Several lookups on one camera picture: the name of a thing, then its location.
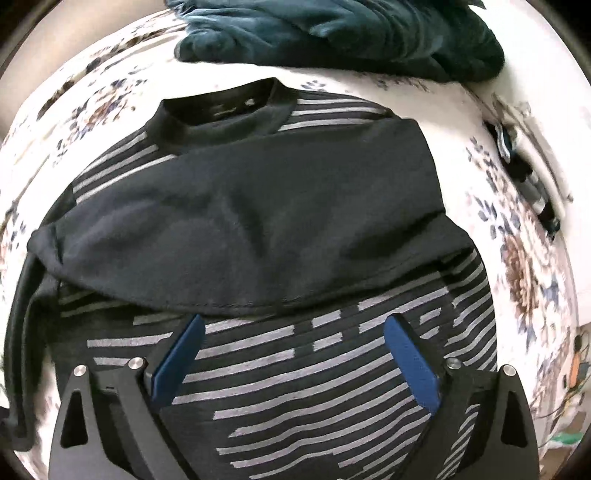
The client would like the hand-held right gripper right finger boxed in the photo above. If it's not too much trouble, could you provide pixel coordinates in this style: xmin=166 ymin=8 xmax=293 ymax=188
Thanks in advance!
xmin=384 ymin=314 xmax=542 ymax=480

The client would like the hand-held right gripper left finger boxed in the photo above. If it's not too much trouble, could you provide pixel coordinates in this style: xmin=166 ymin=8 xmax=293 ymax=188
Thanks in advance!
xmin=48 ymin=314 xmax=206 ymax=480

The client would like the floral printed bed blanket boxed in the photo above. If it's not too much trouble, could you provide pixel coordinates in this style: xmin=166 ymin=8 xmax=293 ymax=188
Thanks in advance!
xmin=0 ymin=9 xmax=591 ymax=480

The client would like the black grey-striped shirt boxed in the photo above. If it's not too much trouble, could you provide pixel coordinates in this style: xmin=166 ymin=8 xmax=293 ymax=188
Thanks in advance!
xmin=0 ymin=78 xmax=498 ymax=480

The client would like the black strap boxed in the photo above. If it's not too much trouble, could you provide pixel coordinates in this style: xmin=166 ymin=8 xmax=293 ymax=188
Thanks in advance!
xmin=484 ymin=121 xmax=562 ymax=239

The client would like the dark teal plush blanket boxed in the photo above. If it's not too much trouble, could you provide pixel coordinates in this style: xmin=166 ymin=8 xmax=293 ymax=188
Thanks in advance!
xmin=164 ymin=0 xmax=506 ymax=84

